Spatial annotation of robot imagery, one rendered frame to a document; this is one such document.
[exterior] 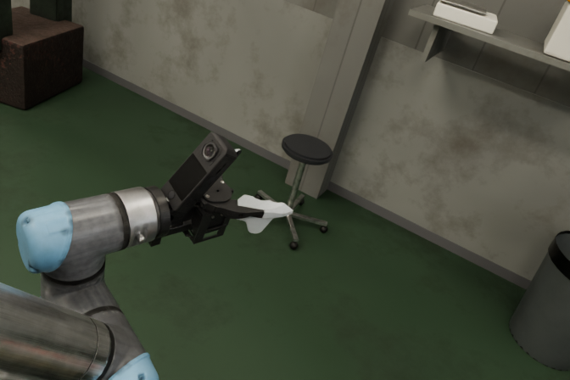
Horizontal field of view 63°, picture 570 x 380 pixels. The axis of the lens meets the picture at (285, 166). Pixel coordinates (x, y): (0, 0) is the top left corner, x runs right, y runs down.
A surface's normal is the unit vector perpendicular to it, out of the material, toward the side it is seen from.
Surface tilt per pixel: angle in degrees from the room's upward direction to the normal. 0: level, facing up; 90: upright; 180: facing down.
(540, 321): 95
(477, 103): 90
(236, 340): 0
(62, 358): 74
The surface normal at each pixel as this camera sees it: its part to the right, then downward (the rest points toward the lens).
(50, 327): 0.94, -0.29
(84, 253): 0.62, 0.52
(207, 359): 0.25, -0.84
